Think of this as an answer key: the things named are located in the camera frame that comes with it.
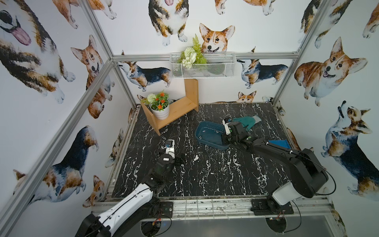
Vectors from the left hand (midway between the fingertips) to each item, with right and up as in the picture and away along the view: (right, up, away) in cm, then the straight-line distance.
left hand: (177, 145), depth 83 cm
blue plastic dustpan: (+70, -2, +17) cm, 72 cm away
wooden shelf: (-3, +22, +29) cm, 37 cm away
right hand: (+29, +8, +7) cm, 31 cm away
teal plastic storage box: (+20, +4, +22) cm, 30 cm away
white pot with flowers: (-12, +23, +10) cm, 28 cm away
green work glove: (+49, +12, +25) cm, 57 cm away
